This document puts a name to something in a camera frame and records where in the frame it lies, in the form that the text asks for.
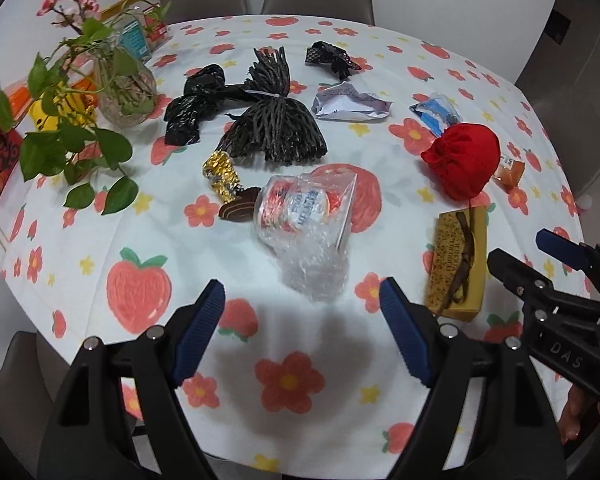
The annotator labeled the gold foil wrapper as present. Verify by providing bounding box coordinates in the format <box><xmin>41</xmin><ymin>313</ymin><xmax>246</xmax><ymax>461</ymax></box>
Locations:
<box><xmin>202</xmin><ymin>151</ymin><xmax>244</xmax><ymax>202</ymax></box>

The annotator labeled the black wrapper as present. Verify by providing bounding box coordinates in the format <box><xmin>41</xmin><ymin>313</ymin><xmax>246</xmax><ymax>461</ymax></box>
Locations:
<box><xmin>305</xmin><ymin>40</ymin><xmax>373</xmax><ymax>81</ymax></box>

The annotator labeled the red and white plastic cup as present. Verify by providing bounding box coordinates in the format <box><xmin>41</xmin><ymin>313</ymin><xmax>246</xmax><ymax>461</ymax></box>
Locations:
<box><xmin>255</xmin><ymin>175</ymin><xmax>331</xmax><ymax>234</ymax></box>

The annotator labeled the orange candy wrapper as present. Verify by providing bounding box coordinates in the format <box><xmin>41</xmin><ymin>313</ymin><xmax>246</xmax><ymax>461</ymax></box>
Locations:
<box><xmin>492</xmin><ymin>156</ymin><xmax>525</xmax><ymax>190</ymax></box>

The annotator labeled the dark wall switch panel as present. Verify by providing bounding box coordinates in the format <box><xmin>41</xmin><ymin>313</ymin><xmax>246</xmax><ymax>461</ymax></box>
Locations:
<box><xmin>547</xmin><ymin>10</ymin><xmax>572</xmax><ymax>44</ymax></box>

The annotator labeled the flower and strawberry print tablecloth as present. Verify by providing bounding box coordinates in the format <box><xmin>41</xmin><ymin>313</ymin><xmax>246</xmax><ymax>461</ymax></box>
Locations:
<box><xmin>0</xmin><ymin>12</ymin><xmax>595</xmax><ymax>473</ymax></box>

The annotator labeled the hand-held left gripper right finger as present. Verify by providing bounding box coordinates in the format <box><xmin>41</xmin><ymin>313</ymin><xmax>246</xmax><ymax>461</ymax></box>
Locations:
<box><xmin>379</xmin><ymin>276</ymin><xmax>566</xmax><ymax>480</ymax></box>

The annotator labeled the blue and white wrapper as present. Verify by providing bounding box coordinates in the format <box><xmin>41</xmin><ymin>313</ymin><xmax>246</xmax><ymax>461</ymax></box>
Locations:
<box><xmin>409</xmin><ymin>92</ymin><xmax>462</xmax><ymax>137</ymax></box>

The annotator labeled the orange card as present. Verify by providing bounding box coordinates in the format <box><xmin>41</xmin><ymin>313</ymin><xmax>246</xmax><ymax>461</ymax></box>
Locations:
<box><xmin>0</xmin><ymin>77</ymin><xmax>101</xmax><ymax>117</ymax></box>

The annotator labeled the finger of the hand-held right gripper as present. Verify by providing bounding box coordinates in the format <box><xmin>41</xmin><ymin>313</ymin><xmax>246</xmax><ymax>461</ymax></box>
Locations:
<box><xmin>487</xmin><ymin>249</ymin><xmax>556</xmax><ymax>311</ymax></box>
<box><xmin>536</xmin><ymin>229</ymin><xmax>600</xmax><ymax>286</ymax></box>

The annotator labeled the teal box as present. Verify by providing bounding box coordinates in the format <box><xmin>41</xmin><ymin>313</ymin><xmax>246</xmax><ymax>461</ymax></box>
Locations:
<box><xmin>117</xmin><ymin>16</ymin><xmax>152</xmax><ymax>59</ymax></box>

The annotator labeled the white paper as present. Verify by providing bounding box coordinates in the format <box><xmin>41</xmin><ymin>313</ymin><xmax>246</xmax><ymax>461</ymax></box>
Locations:
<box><xmin>311</xmin><ymin>81</ymin><xmax>394</xmax><ymax>122</ymax></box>

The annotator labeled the brown chocolate piece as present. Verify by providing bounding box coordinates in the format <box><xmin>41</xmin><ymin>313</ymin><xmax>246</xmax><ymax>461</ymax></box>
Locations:
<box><xmin>218</xmin><ymin>187</ymin><xmax>263</xmax><ymax>224</ymax></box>

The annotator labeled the glass vase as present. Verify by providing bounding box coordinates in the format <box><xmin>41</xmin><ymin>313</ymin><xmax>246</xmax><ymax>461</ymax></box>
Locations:
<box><xmin>92</xmin><ymin>35</ymin><xmax>159</xmax><ymax>127</ymax></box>

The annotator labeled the red box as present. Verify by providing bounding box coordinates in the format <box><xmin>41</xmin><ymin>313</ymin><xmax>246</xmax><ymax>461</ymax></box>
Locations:
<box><xmin>142</xmin><ymin>9</ymin><xmax>172</xmax><ymax>44</ymax></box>

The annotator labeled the black plastic bag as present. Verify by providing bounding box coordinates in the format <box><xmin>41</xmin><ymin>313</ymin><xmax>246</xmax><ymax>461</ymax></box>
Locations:
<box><xmin>163</xmin><ymin>63</ymin><xmax>253</xmax><ymax>147</ymax></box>

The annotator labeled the black tassel bundle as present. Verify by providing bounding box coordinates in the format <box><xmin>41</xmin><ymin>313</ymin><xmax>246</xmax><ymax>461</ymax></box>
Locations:
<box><xmin>215</xmin><ymin>46</ymin><xmax>328</xmax><ymax>165</ymax></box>

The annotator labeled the yellow toy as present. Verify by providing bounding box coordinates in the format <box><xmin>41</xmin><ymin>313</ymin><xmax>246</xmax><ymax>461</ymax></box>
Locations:
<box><xmin>29</xmin><ymin>91</ymin><xmax>99</xmax><ymax>134</ymax></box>

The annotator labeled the red cloth pouch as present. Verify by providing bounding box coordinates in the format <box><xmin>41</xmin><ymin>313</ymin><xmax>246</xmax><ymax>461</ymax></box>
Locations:
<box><xmin>420</xmin><ymin>122</ymin><xmax>502</xmax><ymax>201</ymax></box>

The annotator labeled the person's right hand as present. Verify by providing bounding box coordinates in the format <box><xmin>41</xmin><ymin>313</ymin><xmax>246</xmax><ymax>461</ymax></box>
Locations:
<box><xmin>560</xmin><ymin>385</ymin><xmax>600</xmax><ymax>445</ymax></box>

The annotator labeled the yellow gift box with ribbon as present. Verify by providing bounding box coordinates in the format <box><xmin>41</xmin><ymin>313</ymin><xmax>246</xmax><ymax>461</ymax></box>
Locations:
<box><xmin>424</xmin><ymin>205</ymin><xmax>488</xmax><ymax>321</ymax></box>

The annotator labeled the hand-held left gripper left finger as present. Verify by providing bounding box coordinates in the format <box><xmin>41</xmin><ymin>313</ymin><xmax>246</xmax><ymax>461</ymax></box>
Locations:
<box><xmin>37</xmin><ymin>279</ymin><xmax>227</xmax><ymax>480</ymax></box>

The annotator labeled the green pothos plant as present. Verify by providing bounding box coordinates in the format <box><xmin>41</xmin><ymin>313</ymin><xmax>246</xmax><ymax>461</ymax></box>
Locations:
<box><xmin>0</xmin><ymin>0</ymin><xmax>179</xmax><ymax>217</ymax></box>

